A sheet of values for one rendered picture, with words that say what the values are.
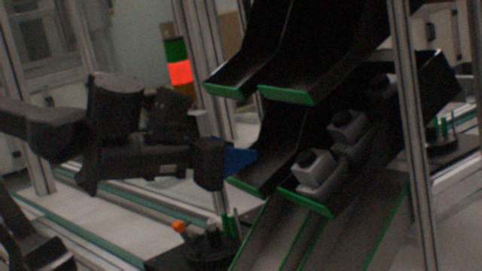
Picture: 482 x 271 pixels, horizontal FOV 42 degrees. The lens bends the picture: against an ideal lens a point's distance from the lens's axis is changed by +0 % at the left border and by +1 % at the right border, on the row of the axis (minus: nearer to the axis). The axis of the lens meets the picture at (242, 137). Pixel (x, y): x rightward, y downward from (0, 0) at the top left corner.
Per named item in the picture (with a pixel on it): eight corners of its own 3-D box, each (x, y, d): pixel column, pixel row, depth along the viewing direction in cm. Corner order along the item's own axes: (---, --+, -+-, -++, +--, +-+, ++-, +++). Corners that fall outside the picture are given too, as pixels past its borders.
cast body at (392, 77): (394, 130, 93) (373, 94, 90) (375, 126, 97) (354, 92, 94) (430, 94, 95) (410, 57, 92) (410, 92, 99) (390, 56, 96)
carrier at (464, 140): (443, 172, 159) (437, 125, 155) (370, 160, 178) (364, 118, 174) (497, 143, 172) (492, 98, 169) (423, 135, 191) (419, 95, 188)
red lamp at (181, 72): (179, 85, 143) (175, 64, 141) (168, 84, 147) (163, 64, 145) (197, 79, 145) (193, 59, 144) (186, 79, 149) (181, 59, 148)
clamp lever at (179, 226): (193, 254, 128) (175, 227, 125) (188, 252, 130) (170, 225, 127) (205, 242, 130) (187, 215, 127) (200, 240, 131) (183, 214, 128)
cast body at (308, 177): (324, 208, 87) (299, 173, 84) (305, 204, 91) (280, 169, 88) (359, 168, 90) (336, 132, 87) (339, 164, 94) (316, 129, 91)
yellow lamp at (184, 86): (184, 105, 144) (179, 85, 143) (172, 105, 148) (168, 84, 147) (202, 100, 147) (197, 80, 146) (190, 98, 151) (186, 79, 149)
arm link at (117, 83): (35, 152, 77) (40, 63, 72) (81, 132, 84) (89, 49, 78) (106, 190, 73) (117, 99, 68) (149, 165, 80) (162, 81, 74)
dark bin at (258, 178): (263, 201, 96) (238, 167, 94) (227, 184, 108) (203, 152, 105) (382, 86, 104) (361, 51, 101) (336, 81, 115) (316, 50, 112)
